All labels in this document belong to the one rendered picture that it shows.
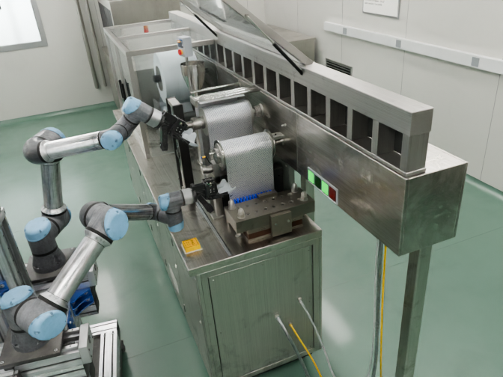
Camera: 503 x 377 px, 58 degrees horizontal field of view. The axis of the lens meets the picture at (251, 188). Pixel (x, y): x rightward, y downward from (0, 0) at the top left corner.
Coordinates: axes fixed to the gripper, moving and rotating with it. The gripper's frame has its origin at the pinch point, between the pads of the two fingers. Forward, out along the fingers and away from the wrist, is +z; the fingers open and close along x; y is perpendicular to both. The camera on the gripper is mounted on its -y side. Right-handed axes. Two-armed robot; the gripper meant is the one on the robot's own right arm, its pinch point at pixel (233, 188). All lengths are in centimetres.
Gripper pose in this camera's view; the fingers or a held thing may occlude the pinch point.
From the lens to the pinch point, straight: 218.6
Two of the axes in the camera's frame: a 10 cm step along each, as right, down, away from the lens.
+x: -3.8, -4.2, 8.3
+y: -0.7, -8.8, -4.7
